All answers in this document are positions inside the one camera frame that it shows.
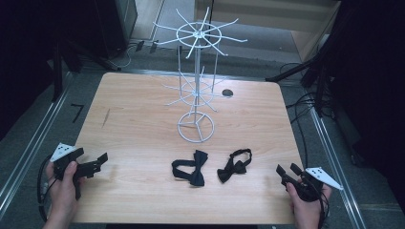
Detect black bow tie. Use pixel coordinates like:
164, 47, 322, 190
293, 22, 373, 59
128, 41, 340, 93
217, 148, 253, 184
171, 150, 209, 188

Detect white floor cable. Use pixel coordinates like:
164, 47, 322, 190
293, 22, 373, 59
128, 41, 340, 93
119, 43, 139, 70

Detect dark cabinet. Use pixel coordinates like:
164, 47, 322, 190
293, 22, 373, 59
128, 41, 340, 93
92, 0, 139, 60

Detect person's right hand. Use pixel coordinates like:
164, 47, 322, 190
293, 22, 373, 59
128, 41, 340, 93
286, 183, 332, 222

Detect person's left hand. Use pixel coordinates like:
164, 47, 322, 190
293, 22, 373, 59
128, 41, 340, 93
46, 160, 84, 220

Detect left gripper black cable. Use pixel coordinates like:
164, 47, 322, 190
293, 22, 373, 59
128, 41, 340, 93
36, 155, 55, 222

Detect metal floor rail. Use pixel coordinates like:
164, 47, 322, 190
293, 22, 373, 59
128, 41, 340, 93
0, 72, 75, 213
309, 106, 368, 229

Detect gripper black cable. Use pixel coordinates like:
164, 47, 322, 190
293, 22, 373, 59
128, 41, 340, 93
36, 155, 55, 222
318, 190, 331, 229

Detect black tripod stand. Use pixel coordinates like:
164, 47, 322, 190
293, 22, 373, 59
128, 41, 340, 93
265, 47, 339, 119
51, 37, 122, 103

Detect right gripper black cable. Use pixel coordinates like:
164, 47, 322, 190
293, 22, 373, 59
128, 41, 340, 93
318, 190, 331, 229

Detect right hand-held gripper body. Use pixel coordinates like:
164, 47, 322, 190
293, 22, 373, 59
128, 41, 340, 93
281, 166, 344, 203

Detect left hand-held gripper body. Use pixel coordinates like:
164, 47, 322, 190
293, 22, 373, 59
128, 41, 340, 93
50, 142, 102, 201

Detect white wire hook rack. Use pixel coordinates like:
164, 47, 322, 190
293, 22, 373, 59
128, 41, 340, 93
152, 7, 248, 144

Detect black floor cables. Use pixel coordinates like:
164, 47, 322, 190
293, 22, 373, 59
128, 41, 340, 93
279, 62, 323, 161

